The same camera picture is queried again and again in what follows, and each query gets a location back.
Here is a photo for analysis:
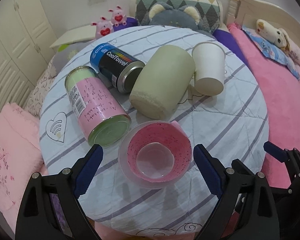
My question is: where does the round light blue striped cushion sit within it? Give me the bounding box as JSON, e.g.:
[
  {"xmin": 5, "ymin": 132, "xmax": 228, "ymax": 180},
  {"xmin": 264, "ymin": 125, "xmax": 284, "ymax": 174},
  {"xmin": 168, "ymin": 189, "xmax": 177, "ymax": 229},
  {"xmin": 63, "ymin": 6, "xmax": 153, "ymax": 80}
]
[{"xmin": 39, "ymin": 25, "xmax": 270, "ymax": 237}]

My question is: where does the small pink bunny toy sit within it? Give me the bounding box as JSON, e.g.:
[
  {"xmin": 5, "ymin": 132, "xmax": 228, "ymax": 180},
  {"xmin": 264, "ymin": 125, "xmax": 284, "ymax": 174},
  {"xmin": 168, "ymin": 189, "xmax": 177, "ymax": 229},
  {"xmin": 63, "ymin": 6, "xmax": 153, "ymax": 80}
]
[{"xmin": 108, "ymin": 5, "xmax": 127, "ymax": 27}]

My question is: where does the grey bear plush toy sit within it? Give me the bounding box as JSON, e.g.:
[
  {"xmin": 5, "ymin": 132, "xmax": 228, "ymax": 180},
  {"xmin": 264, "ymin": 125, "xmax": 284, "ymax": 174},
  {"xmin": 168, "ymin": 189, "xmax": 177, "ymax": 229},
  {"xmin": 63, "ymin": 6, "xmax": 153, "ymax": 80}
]
[{"xmin": 141, "ymin": 2, "xmax": 211, "ymax": 35}]

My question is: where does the white paper cup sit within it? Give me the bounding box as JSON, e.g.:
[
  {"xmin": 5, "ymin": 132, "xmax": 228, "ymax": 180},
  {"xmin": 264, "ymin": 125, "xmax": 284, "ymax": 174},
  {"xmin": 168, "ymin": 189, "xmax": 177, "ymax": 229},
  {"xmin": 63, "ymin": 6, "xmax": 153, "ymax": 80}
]
[{"xmin": 192, "ymin": 42, "xmax": 226, "ymax": 96}]

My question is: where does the beige felt cup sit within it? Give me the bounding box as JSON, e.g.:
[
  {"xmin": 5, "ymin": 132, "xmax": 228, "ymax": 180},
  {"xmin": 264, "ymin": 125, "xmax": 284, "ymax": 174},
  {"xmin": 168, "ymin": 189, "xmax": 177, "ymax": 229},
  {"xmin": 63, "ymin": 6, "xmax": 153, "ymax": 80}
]
[{"xmin": 129, "ymin": 45, "xmax": 196, "ymax": 120}]

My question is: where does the white heart pattern bedsheet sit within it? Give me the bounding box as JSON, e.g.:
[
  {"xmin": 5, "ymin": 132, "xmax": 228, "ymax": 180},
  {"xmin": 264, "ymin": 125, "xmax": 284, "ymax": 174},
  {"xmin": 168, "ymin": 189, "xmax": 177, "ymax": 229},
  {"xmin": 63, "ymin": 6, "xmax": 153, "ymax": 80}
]
[{"xmin": 24, "ymin": 57, "xmax": 57, "ymax": 117}]

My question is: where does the green can with pink label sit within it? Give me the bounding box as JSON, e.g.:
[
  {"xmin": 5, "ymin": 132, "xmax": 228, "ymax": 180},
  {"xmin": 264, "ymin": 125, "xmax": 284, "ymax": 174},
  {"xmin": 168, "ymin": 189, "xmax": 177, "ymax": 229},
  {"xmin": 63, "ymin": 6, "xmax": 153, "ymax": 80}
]
[{"xmin": 64, "ymin": 66, "xmax": 131, "ymax": 147}]

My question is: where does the black blue CoolTowel can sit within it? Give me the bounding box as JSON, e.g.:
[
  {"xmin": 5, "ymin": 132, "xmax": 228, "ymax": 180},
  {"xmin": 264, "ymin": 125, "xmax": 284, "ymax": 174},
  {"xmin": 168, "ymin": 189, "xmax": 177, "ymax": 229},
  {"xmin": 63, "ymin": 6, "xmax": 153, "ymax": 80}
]
[{"xmin": 90, "ymin": 43, "xmax": 145, "ymax": 94}]

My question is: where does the large pink bunny toy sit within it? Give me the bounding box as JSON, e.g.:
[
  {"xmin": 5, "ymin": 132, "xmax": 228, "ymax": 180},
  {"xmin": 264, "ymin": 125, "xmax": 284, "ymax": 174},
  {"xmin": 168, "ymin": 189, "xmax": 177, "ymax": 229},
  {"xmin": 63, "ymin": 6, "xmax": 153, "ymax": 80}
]
[{"xmin": 90, "ymin": 16, "xmax": 114, "ymax": 40}]

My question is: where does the purple plush blanket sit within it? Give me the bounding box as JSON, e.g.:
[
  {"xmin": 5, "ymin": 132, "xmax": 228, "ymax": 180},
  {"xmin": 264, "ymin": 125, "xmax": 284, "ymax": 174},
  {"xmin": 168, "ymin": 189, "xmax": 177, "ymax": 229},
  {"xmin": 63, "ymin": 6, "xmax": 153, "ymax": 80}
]
[{"xmin": 113, "ymin": 17, "xmax": 138, "ymax": 31}]

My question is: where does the white wardrobe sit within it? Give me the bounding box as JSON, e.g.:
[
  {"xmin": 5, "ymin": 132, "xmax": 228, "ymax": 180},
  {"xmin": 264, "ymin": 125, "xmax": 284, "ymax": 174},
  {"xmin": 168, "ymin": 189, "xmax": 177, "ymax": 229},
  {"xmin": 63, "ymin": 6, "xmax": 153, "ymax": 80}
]
[{"xmin": 0, "ymin": 0, "xmax": 57, "ymax": 112}]

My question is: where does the white plush dog toy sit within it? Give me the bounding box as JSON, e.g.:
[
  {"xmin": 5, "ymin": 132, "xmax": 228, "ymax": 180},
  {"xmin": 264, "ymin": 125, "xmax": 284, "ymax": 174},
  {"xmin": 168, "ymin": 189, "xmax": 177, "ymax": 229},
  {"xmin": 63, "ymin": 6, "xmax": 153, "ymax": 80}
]
[{"xmin": 256, "ymin": 19, "xmax": 290, "ymax": 52}]

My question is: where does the bright pink blanket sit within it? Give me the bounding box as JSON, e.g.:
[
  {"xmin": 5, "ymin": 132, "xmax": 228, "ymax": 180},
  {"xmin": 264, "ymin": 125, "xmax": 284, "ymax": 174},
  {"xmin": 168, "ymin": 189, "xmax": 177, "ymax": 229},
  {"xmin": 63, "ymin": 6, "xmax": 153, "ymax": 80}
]
[{"xmin": 228, "ymin": 23, "xmax": 300, "ymax": 151}]

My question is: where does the pink translucent plastic cup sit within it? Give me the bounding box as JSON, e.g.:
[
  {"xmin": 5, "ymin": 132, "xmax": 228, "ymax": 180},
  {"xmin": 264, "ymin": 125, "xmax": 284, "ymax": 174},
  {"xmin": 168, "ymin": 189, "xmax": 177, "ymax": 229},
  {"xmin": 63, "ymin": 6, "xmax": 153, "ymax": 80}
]
[{"xmin": 118, "ymin": 121, "xmax": 192, "ymax": 189}]

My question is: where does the blue cartoon pillow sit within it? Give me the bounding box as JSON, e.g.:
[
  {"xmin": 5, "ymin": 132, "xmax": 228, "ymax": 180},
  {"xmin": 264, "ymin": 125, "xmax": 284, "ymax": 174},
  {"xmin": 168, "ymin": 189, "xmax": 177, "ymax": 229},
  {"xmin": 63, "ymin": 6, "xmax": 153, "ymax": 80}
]
[{"xmin": 242, "ymin": 26, "xmax": 300, "ymax": 78}]

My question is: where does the cream white headboard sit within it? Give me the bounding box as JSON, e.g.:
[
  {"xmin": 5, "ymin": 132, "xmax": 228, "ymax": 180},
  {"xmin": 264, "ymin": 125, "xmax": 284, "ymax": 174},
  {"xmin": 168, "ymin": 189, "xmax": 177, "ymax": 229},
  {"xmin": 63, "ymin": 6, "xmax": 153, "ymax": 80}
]
[{"xmin": 224, "ymin": 0, "xmax": 300, "ymax": 47}]

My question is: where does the triangle pattern quilted pillow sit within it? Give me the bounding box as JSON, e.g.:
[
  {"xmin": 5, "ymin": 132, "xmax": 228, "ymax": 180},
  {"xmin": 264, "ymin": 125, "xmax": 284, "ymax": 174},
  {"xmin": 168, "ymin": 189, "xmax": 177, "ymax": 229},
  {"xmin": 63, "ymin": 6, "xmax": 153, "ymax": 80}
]
[{"xmin": 129, "ymin": 0, "xmax": 223, "ymax": 34}]

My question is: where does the pink folded quilt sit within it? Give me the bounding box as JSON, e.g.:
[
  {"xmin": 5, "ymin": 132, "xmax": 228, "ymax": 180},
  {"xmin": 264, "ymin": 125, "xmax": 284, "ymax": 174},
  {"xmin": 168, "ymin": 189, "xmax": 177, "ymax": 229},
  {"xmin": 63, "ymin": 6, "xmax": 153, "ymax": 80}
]
[{"xmin": 0, "ymin": 103, "xmax": 46, "ymax": 232}]

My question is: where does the grey flower pattern pillow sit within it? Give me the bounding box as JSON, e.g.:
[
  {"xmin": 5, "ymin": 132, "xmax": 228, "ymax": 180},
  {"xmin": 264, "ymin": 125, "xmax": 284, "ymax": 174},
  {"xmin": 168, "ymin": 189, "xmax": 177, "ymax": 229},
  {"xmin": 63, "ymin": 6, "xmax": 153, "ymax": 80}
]
[{"xmin": 52, "ymin": 41, "xmax": 93, "ymax": 71}]

